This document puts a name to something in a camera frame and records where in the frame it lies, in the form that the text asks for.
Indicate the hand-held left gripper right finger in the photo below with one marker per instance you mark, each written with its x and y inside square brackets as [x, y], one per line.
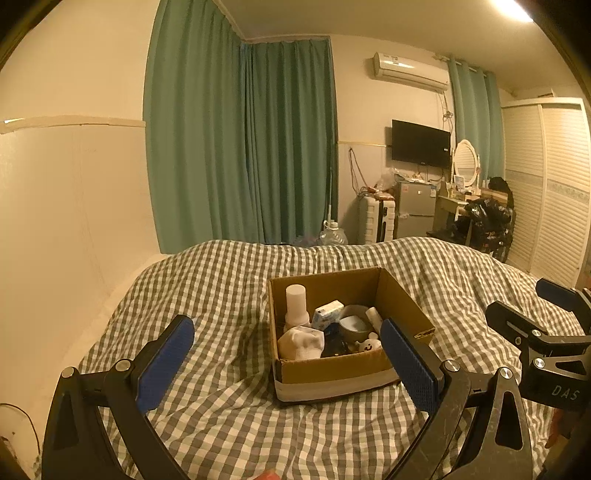
[411, 364]

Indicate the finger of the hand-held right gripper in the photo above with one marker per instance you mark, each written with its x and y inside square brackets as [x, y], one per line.
[561, 293]
[515, 323]

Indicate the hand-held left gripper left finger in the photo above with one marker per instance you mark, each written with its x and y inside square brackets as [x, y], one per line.
[168, 364]

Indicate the small white spotted figurine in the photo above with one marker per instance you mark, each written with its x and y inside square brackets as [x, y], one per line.
[369, 344]

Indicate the small white bottle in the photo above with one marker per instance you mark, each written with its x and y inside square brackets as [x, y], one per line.
[374, 316]

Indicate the round metal bowl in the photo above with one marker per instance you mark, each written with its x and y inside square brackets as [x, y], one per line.
[354, 324]

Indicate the black round container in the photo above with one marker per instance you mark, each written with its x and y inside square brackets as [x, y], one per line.
[336, 347]

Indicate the cardboard box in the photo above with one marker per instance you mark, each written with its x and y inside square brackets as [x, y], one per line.
[332, 376]

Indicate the tissue packet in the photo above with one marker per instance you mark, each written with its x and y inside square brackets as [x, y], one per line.
[327, 316]

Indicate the white sock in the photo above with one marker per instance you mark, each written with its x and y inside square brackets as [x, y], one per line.
[300, 344]

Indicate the white cylindrical bottle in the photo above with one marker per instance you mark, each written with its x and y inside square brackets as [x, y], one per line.
[296, 302]

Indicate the green checked blanket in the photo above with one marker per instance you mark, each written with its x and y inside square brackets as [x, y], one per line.
[221, 300]

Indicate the black plastic bags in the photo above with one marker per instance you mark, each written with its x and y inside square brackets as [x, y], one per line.
[489, 224]

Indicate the white louvred wardrobe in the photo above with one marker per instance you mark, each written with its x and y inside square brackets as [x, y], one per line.
[549, 184]

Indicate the white dressing table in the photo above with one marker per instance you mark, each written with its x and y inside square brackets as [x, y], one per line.
[448, 205]

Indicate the white ribbed suitcase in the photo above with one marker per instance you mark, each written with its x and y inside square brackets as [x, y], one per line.
[376, 220]

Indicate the small orange object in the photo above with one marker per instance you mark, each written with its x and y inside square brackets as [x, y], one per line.
[268, 476]

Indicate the clear water jug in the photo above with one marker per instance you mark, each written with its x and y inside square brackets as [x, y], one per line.
[333, 236]

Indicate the small grey fridge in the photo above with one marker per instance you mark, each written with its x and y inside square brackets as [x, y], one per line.
[415, 210]

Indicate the oval white-framed mirror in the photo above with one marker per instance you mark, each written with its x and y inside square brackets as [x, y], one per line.
[464, 159]

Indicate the clear plastic bag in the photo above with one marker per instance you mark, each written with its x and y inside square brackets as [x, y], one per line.
[385, 179]

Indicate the narrow green curtain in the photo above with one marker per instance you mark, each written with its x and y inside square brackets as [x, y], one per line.
[478, 115]

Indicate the wide green curtain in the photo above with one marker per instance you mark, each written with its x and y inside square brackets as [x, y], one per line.
[194, 138]

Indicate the white air conditioner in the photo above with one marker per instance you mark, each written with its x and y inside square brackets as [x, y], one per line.
[408, 70]

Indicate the black wall television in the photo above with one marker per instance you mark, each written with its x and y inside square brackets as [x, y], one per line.
[421, 143]

